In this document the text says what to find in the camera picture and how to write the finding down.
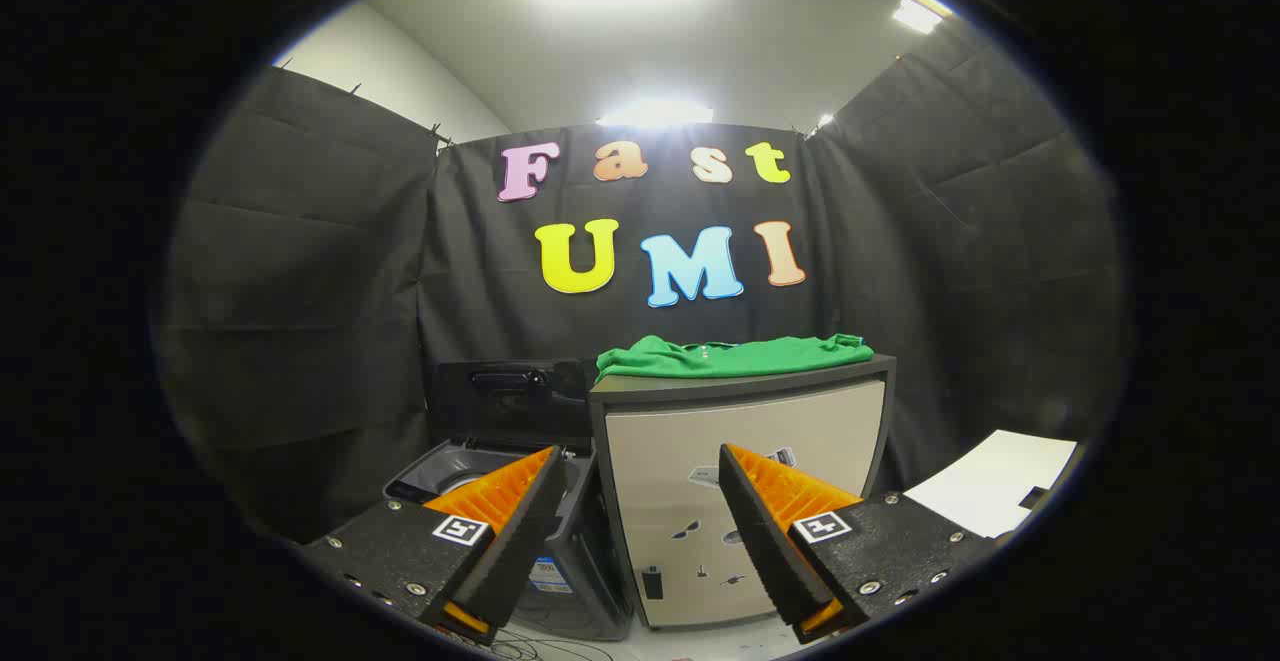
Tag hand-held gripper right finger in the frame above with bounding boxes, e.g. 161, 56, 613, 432
718, 442, 1001, 645

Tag black backdrop cloth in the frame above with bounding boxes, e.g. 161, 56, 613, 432
150, 66, 1131, 544

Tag grey washing machine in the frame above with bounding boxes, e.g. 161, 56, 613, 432
383, 439, 635, 642

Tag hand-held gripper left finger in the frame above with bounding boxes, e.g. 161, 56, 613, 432
300, 444, 567, 647

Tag beige cabinet with dark top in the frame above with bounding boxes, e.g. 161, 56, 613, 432
588, 354, 898, 631

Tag green polo shirt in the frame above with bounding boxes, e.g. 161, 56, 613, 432
595, 334, 875, 385

